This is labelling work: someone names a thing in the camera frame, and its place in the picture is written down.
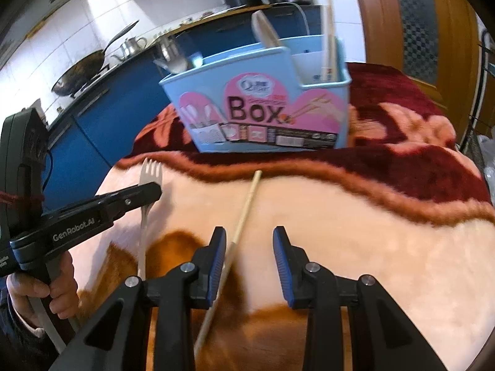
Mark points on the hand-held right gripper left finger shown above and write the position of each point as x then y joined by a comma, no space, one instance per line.
216,262

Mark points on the metal kettle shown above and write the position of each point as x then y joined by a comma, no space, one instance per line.
131,46

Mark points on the wooden spoon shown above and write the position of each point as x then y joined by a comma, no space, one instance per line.
265,29

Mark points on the light blue utensil box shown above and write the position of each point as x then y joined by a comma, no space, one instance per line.
255,104

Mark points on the blue kitchen cabinets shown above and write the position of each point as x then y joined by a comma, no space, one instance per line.
96,123

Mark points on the red and pink floral blanket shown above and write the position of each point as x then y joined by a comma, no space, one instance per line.
367,220

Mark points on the black wok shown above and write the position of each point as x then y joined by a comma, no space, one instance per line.
77,75

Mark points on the person's left hand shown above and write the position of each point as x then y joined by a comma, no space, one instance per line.
67,293

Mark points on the person's left forearm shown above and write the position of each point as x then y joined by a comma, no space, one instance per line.
15,317

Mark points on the gas stove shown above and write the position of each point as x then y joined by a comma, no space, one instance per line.
92,85

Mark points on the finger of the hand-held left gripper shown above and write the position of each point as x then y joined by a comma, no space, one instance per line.
123,192
131,203

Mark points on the wooden door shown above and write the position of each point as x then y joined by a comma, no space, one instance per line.
381,27

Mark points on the clear plastic bags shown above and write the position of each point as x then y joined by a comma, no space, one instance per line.
488,162

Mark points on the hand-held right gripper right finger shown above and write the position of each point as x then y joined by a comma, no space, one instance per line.
282,262

